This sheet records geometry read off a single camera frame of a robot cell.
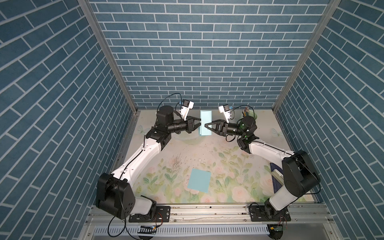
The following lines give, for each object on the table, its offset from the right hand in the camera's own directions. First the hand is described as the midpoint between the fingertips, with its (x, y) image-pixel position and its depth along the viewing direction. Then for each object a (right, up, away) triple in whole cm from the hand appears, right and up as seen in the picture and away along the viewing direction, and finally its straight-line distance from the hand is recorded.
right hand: (208, 128), depth 70 cm
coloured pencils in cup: (+26, +10, +27) cm, 39 cm away
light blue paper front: (-4, -30, +14) cm, 34 cm away
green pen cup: (+33, +9, +31) cm, 46 cm away
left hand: (0, +2, 0) cm, 3 cm away
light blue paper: (-1, +5, -1) cm, 5 cm away
